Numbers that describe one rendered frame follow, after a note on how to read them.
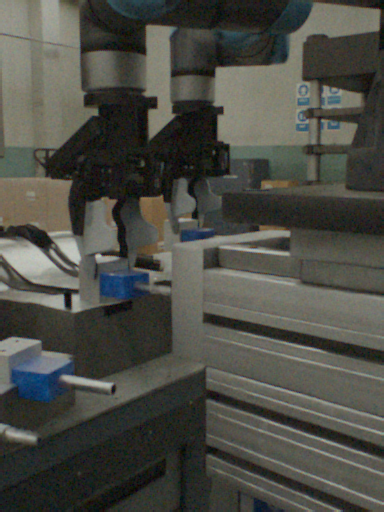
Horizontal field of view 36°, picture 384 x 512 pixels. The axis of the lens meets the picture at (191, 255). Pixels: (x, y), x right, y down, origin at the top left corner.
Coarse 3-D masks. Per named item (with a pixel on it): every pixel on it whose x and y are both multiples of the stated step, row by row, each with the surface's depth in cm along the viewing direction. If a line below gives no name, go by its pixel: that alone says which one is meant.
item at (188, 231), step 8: (168, 224) 101; (184, 224) 101; (192, 224) 102; (168, 232) 101; (184, 232) 99; (192, 232) 98; (200, 232) 98; (208, 232) 99; (168, 240) 101; (176, 240) 100; (184, 240) 100; (192, 240) 98; (168, 248) 102
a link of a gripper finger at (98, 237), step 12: (96, 204) 68; (96, 216) 68; (84, 228) 68; (96, 228) 68; (108, 228) 66; (84, 240) 68; (96, 240) 67; (108, 240) 66; (84, 252) 68; (96, 252) 67; (84, 264) 69; (96, 264) 70
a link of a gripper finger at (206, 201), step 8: (192, 184) 102; (200, 184) 102; (208, 184) 101; (192, 192) 102; (200, 192) 103; (208, 192) 102; (200, 200) 103; (208, 200) 102; (216, 200) 101; (200, 208) 103; (208, 208) 103; (216, 208) 102; (192, 216) 104; (200, 216) 104; (200, 224) 104
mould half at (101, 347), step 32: (32, 256) 93; (96, 256) 101; (0, 288) 82; (0, 320) 77; (32, 320) 72; (64, 320) 68; (96, 320) 69; (128, 320) 73; (160, 320) 78; (64, 352) 69; (96, 352) 70; (128, 352) 74; (160, 352) 79
